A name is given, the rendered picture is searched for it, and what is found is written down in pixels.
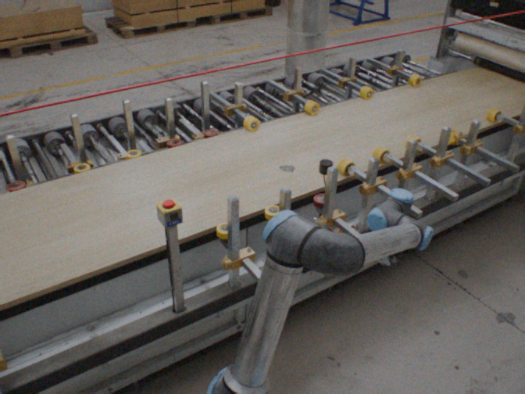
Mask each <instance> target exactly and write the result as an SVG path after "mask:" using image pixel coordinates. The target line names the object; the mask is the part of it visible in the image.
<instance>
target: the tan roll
mask: <svg viewBox="0 0 525 394"><path fill-rule="evenodd" d="M448 39H449V40H452V41H454V42H455V46H456V48H459V49H462V50H464V51H467V52H471V53H473V54H475V55H478V56H482V57H484V58H486V59H490V60H493V61H495V62H498V63H501V64H504V65H506V66H511V67H512V68H515V69H518V70H522V71H524V72H525V53H523V52H518V51H516V50H513V49H510V48H506V47H504V46H501V45H497V44H495V43H492V42H489V41H485V40H482V39H479V38H475V37H473V36H470V35H468V34H464V33H461V34H459V35H458V37H454V36H451V35H449V37H448Z"/></svg>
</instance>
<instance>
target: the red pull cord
mask: <svg viewBox="0 0 525 394"><path fill-rule="evenodd" d="M517 13H525V11H521V12H516V13H508V14H504V15H499V16H491V17H487V18H482V19H478V20H470V21H465V22H461V23H453V24H449V25H444V26H439V27H432V28H427V29H422V30H415V31H410V32H406V33H402V34H394V35H390V36H385V37H381V38H374V39H369V40H365V41H357V42H352V43H348V44H344V45H336V46H332V47H328V48H320V49H316V50H312V51H307V52H300V53H295V54H291V55H287V56H280V57H276V58H272V59H264V60H259V61H255V62H251V63H244V64H240V65H236V66H229V67H224V68H220V69H216V70H209V71H205V72H201V73H193V74H189V75H185V76H181V77H174V78H170V79H165V80H161V81H154V82H150V83H146V84H139V85H135V86H131V87H127V88H120V89H116V90H111V91H105V92H101V93H97V94H93V95H85V96H82V97H78V98H71V99H67V100H63V101H59V102H52V103H48V104H44V105H40V106H33V107H30V108H26V109H18V110H15V111H11V112H7V113H0V116H7V115H10V114H14V113H21V112H25V111H29V110H32V109H40V108H44V107H47V106H54V105H58V104H62V103H66V102H72V101H77V100H81V99H87V98H91V97H95V96H100V95H106V94H110V93H114V92H118V91H125V90H129V89H133V88H140V87H144V86H148V85H152V84H159V83H163V82H167V81H174V80H178V79H182V78H186V77H193V76H198V75H202V74H206V73H213V72H217V71H221V70H229V69H233V68H237V67H241V66H247V65H252V64H256V63H264V62H268V61H272V60H276V59H283V58H287V57H292V56H299V55H303V54H307V53H311V52H319V51H323V50H328V49H332V48H339V47H343V46H348V45H355V44H359V43H363V42H368V41H376V40H380V39H384V38H392V37H396V36H400V35H404V34H412V33H416V32H421V31H425V30H433V29H438V28H442V27H450V26H454V25H458V24H463V23H470V22H475V21H479V20H487V19H491V18H496V17H500V16H508V15H512V14H517Z"/></svg>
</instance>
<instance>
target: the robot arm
mask: <svg viewBox="0 0 525 394"><path fill-rule="evenodd" d="M412 204H413V194H412V193H411V192H409V191H407V190H405V189H403V188H394V189H392V190H391V192H390V193H389V198H388V199H387V200H385V201H384V202H382V203H381V204H380V205H379V206H377V207H376V208H374V209H372V211H371V212H370V213H369V214H368V216H367V223H368V226H369V231H370V232H369V233H365V234H362V235H356V236H354V235H352V234H349V233H342V234H338V233H335V232H332V231H328V230H326V229H324V228H322V227H321V226H319V225H317V224H314V223H313V222H312V221H310V220H307V219H306V218H304V217H302V215H301V214H299V213H295V212H293V211H290V210H283V211H281V212H279V213H277V214H276V215H275V216H274V217H273V218H272V219H271V220H270V221H269V222H268V224H267V225H266V227H265V229H264V232H263V240H264V241H265V243H266V244H269V245H268V249H267V251H266V259H265V262H264V264H263V268H262V272H261V275H260V278H259V282H258V285H257V288H256V290H255V295H254V298H253V300H252V305H251V308H250V310H249V314H248V318H247V321H246V324H245V328H244V331H243V334H242V336H241V341H240V344H239V347H238V350H237V354H236V357H235V360H234V364H232V365H230V366H229V367H226V368H224V369H223V370H222V371H220V372H219V375H218V376H216V377H215V378H214V379H213V380H212V382H211V384H210V386H209V389H208V392H207V394H267V393H268V390H269V387H270V381H269V379H268V377H267V373H268V370H269V368H270V364H271V361H272V359H273V355H274V353H275V350H276V347H277V343H278V341H279V338H280V334H281V332H282V329H283V326H284V322H285V320H286V317H287V315H288V311H289V308H290V305H291V301H292V299H293V296H294V293H295V290H296V288H297V285H298V281H299V278H300V276H301V273H302V269H303V267H307V268H309V269H310V270H314V271H316V272H319V273H321V274H328V275H333V276H348V275H351V274H354V273H357V272H358V271H360V270H361V269H362V267H363V265H364V264H366V263H369V262H372V261H374V260H379V261H380V263H381V264H382V265H383V266H384V265H385V264H387V265H388V266H390V265H391V263H390V261H391V262H393V263H396V262H397V260H396V258H395V255H396V256H397V255H402V254H403V253H405V250H406V249H412V248H417V249H418V250H421V251H424V250H425V249H426V248H427V247H428V245H429V243H430V240H431V239H432V236H433V233H434V229H433V228H432V227H429V225H425V224H423V223H421V222H419V221H418V220H415V219H413V218H411V217H410V216H409V214H410V211H411V208H412ZM389 260H390V261H389Z"/></svg>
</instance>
